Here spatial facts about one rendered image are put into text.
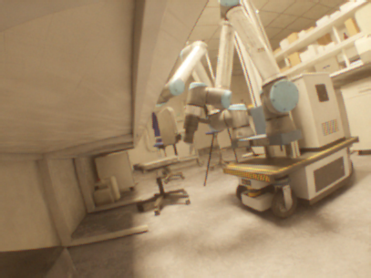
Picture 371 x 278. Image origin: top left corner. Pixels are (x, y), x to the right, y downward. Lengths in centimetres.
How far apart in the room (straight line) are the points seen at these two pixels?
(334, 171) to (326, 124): 33
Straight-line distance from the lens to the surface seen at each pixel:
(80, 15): 24
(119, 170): 354
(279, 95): 101
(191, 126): 103
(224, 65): 121
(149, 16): 19
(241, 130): 158
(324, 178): 139
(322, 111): 152
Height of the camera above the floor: 58
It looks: 1 degrees up
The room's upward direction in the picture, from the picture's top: 13 degrees counter-clockwise
